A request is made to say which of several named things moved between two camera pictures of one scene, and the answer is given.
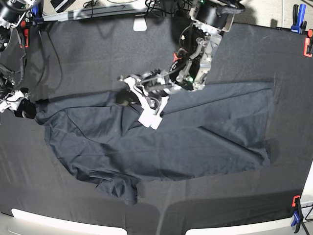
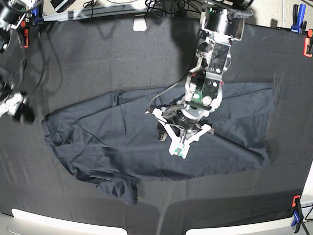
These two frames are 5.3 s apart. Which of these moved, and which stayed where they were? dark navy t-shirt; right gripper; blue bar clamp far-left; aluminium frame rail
Moved: right gripper
Stayed: aluminium frame rail; blue bar clamp far-left; dark navy t-shirt
